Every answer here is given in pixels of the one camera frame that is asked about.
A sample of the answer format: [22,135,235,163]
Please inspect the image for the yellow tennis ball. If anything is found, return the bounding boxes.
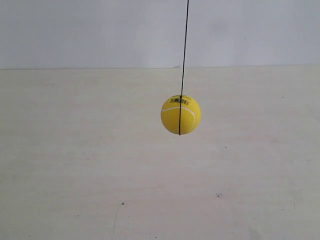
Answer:
[160,95,202,135]

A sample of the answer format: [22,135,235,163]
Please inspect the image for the black hanging string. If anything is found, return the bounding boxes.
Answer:
[178,0,190,137]

